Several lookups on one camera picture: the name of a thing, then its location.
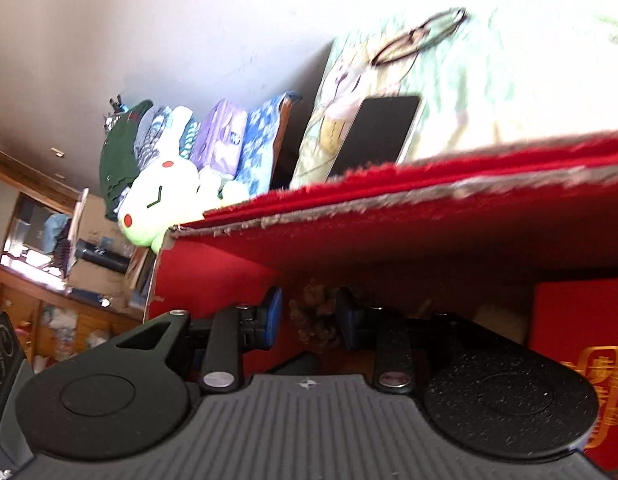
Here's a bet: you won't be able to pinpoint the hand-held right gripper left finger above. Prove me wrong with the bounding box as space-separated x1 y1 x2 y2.
114 286 284 395

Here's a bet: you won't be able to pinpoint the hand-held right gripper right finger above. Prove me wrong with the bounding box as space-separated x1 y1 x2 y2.
336 287 490 395

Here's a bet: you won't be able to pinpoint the brown pine cone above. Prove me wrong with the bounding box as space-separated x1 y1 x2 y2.
289 284 342 348

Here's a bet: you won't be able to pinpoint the large red cardboard box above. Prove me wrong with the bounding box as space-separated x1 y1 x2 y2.
143 130 618 466

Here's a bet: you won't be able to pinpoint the small red gift box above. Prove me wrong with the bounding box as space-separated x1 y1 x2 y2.
528 277 618 476

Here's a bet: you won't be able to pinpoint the wooden cabinet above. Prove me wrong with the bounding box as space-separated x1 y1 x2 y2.
0 147 144 376

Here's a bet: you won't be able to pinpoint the brown cardboard box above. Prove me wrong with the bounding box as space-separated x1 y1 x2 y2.
64 187 157 311

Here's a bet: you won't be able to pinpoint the black tube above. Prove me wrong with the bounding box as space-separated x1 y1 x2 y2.
75 239 132 275

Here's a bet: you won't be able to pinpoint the light green plush toy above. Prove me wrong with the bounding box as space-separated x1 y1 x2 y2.
116 147 250 248

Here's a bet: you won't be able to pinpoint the black tablet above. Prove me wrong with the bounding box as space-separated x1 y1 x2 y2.
325 94 422 181

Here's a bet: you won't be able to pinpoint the dark green garment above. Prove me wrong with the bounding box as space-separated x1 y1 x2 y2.
99 100 155 221

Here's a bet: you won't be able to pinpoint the printed bedsheet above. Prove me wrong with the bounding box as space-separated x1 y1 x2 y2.
289 5 618 191

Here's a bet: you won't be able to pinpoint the thin frame glasses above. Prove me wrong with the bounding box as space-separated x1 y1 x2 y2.
371 7 470 68

